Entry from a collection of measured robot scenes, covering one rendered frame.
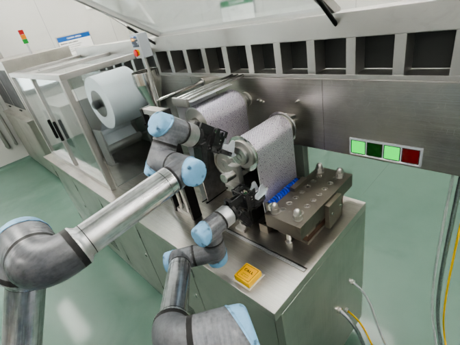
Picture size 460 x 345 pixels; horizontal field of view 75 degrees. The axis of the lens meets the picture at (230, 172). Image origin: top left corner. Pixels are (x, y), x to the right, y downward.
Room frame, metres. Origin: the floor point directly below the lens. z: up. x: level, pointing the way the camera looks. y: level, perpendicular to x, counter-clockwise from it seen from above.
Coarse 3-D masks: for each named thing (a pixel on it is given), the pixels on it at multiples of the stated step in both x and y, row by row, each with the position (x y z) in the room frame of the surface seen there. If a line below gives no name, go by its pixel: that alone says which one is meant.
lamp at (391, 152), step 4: (388, 148) 0.91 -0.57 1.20; (392, 148) 0.90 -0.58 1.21; (396, 148) 0.89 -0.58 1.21; (384, 152) 0.92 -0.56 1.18; (388, 152) 0.91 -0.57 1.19; (392, 152) 0.90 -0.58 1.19; (396, 152) 0.89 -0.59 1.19; (384, 156) 0.92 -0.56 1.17; (388, 156) 0.91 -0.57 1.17; (392, 156) 0.90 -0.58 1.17; (396, 156) 0.89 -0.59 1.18
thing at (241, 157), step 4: (236, 148) 1.01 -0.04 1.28; (240, 148) 1.00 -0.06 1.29; (236, 152) 1.01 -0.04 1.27; (240, 152) 1.00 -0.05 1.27; (244, 152) 0.99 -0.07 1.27; (236, 156) 1.02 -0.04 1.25; (240, 156) 1.00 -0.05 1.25; (244, 156) 0.98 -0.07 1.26; (236, 160) 1.02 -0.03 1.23; (240, 160) 1.00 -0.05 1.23; (244, 160) 0.99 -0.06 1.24; (240, 164) 1.01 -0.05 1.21
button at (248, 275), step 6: (246, 264) 0.79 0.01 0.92; (240, 270) 0.76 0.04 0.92; (246, 270) 0.76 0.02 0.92; (252, 270) 0.75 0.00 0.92; (258, 270) 0.75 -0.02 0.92; (234, 276) 0.75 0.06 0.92; (240, 276) 0.74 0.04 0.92; (246, 276) 0.73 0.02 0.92; (252, 276) 0.73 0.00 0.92; (258, 276) 0.73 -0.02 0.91; (240, 282) 0.73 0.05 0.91; (246, 282) 0.71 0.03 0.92; (252, 282) 0.71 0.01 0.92
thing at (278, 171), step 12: (276, 156) 1.05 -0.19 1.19; (288, 156) 1.10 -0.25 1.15; (264, 168) 1.00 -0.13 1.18; (276, 168) 1.04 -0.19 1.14; (288, 168) 1.09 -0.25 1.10; (264, 180) 0.99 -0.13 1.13; (276, 180) 1.03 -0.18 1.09; (288, 180) 1.09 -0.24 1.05; (276, 192) 1.03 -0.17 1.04; (264, 204) 0.98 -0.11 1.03
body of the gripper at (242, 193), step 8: (240, 184) 0.96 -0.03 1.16; (232, 192) 0.93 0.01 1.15; (240, 192) 0.92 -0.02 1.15; (248, 192) 0.89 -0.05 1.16; (224, 200) 0.87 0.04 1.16; (232, 200) 0.88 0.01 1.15; (240, 200) 0.88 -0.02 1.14; (248, 200) 0.88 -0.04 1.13; (232, 208) 0.85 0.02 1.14; (240, 208) 0.88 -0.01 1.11; (248, 208) 0.88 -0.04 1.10
